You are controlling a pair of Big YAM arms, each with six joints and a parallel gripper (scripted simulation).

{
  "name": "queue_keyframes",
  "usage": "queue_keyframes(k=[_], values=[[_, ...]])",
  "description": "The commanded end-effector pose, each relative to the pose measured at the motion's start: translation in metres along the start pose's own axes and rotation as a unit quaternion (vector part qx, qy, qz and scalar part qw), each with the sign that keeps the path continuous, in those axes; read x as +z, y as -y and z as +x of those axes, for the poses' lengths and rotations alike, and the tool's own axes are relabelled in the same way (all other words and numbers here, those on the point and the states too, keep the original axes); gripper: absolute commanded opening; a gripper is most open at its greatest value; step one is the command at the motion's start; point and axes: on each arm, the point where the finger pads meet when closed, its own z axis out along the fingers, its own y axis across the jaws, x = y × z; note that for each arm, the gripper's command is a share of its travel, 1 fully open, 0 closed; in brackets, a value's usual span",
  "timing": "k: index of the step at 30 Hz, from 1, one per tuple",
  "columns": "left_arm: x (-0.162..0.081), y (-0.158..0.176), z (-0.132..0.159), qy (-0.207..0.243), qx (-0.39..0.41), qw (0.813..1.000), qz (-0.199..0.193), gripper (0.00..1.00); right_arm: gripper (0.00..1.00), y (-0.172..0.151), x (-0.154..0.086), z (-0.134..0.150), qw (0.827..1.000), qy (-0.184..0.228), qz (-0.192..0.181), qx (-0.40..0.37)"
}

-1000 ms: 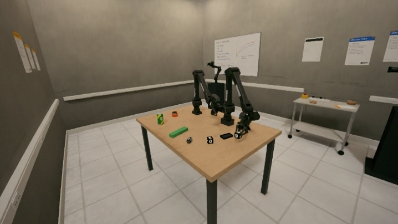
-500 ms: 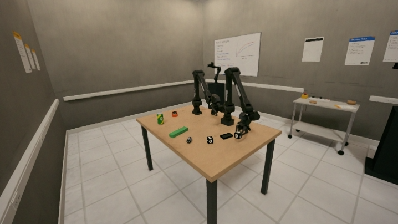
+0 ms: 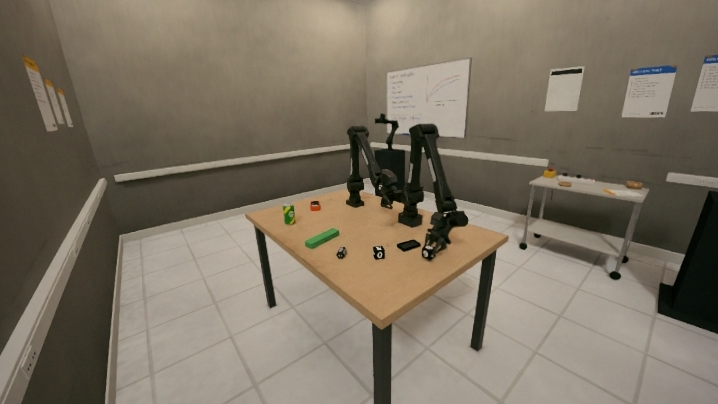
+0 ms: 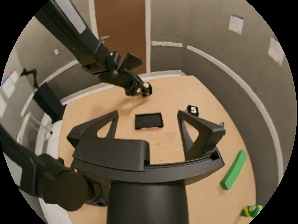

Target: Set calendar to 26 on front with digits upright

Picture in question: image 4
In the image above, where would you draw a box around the green rectangular bar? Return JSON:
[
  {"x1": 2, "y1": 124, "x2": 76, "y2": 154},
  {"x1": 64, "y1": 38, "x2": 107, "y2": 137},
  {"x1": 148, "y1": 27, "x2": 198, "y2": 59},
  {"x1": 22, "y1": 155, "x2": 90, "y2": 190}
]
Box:
[{"x1": 220, "y1": 149, "x2": 247, "y2": 190}]

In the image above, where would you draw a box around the green drink can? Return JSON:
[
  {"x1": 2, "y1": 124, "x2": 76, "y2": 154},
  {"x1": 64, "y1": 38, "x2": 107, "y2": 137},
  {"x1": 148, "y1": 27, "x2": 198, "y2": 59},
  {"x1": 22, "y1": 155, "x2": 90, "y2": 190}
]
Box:
[{"x1": 240, "y1": 205, "x2": 263, "y2": 218}]

